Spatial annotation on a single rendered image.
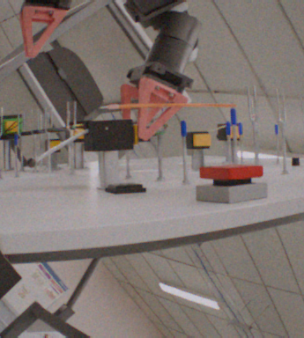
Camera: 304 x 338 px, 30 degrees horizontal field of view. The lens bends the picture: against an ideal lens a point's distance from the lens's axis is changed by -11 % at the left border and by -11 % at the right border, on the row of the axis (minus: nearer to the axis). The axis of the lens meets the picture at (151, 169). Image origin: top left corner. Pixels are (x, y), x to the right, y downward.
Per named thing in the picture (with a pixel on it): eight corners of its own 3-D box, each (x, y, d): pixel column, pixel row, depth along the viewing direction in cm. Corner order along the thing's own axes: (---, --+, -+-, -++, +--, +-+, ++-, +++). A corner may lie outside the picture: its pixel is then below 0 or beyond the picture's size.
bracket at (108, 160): (96, 188, 85) (94, 150, 85) (113, 187, 86) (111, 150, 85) (107, 190, 81) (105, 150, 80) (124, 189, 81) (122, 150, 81)
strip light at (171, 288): (217, 303, 726) (220, 299, 729) (157, 283, 829) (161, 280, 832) (221, 311, 734) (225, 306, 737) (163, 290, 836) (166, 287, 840)
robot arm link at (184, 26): (168, 2, 84) (204, 13, 84) (170, 17, 91) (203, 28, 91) (152, 37, 84) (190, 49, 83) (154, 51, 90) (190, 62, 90)
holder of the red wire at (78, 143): (80, 167, 149) (79, 121, 149) (93, 169, 137) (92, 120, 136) (61, 168, 148) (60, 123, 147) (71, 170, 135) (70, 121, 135)
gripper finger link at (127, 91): (143, 149, 90) (166, 90, 91) (162, 149, 84) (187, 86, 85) (100, 130, 88) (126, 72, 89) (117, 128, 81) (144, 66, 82)
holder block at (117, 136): (84, 151, 84) (83, 121, 84) (122, 149, 86) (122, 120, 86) (92, 151, 80) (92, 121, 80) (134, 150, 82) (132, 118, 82)
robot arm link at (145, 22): (121, 0, 86) (167, -22, 86) (127, 24, 97) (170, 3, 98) (162, 54, 84) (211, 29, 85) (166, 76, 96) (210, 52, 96)
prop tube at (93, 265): (62, 313, 155) (113, 226, 164) (57, 311, 158) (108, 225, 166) (70, 319, 157) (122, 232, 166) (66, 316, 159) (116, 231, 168)
